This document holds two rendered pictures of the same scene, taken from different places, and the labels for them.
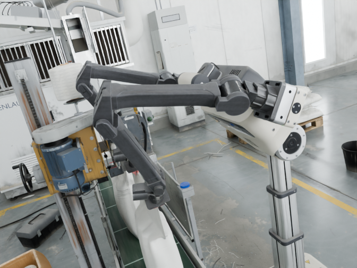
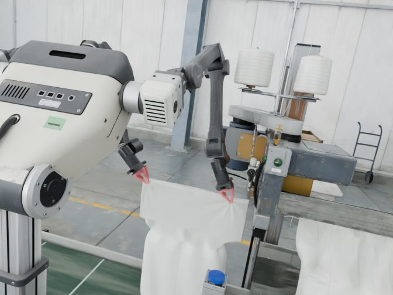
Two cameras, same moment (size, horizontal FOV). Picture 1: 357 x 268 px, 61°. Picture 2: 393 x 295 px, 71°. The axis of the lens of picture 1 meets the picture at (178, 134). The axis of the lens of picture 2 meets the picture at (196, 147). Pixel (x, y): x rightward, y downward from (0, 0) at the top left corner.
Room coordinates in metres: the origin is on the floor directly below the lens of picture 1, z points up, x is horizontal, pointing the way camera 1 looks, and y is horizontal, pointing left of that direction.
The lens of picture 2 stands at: (1.97, -0.79, 1.51)
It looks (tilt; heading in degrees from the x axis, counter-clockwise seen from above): 13 degrees down; 119
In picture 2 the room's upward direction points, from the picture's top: 8 degrees clockwise
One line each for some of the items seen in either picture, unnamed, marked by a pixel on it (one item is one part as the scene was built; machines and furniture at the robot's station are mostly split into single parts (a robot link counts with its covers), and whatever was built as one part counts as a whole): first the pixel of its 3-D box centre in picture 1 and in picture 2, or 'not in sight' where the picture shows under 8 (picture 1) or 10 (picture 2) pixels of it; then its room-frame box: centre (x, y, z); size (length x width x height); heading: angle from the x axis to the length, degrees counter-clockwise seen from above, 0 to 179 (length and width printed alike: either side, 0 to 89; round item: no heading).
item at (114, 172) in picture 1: (115, 169); not in sight; (1.67, 0.41, 1.04); 0.08 x 0.06 x 0.05; 108
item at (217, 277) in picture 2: (185, 185); (216, 277); (1.67, 0.03, 0.84); 0.06 x 0.06 x 0.02
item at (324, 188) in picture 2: not in sight; (316, 185); (1.67, 3.37, 0.32); 0.66 x 0.43 x 0.15; 15
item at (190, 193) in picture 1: (185, 190); (214, 285); (1.67, 0.03, 0.81); 0.08 x 0.08 x 0.06; 18
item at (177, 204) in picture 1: (164, 185); not in sight; (2.34, 0.21, 0.54); 1.05 x 0.02 x 0.41; 18
